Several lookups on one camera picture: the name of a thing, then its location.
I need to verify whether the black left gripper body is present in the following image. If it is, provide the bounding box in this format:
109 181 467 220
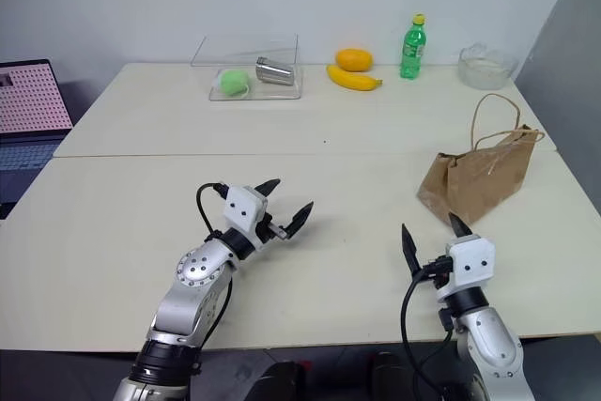
254 209 289 247

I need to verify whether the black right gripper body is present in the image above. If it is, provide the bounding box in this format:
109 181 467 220
413 254 455 291

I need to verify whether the green plastic bottle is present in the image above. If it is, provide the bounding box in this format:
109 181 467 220
399 13 428 81

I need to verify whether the green ball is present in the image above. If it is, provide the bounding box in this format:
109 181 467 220
216 68 253 99

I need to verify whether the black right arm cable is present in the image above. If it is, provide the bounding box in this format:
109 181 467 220
399 259 457 401

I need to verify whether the yellow banana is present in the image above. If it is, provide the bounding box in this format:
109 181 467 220
326 64 384 91

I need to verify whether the open laptop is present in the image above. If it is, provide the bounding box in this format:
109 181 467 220
0 58 76 222

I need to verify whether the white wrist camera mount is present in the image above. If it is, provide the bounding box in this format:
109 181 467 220
435 233 497 302
221 186 270 252

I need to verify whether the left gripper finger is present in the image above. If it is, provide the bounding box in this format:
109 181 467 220
254 177 282 198
283 200 316 239

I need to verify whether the dark rounded shape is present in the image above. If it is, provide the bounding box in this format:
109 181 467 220
245 360 312 401
369 350 424 401

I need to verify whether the orange mango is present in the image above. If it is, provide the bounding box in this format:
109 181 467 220
334 48 375 73

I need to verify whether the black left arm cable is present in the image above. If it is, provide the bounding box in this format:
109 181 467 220
195 181 231 239

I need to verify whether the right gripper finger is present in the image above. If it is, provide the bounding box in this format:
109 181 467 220
448 210 474 239
400 223 424 276

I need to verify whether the clear glass bowl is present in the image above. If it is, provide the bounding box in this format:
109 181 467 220
457 41 518 90

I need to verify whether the clear plastic box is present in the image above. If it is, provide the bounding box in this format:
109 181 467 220
190 34 304 102

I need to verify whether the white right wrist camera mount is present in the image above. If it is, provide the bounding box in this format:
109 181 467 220
435 233 497 302

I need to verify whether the stainless steel cup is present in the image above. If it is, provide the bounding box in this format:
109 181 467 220
254 56 295 86

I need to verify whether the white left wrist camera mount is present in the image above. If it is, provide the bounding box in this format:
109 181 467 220
221 186 270 252

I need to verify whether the brown paper bag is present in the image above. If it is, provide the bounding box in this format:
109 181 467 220
416 93 547 226

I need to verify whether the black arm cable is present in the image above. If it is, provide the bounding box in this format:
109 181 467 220
399 259 457 401
195 181 231 239

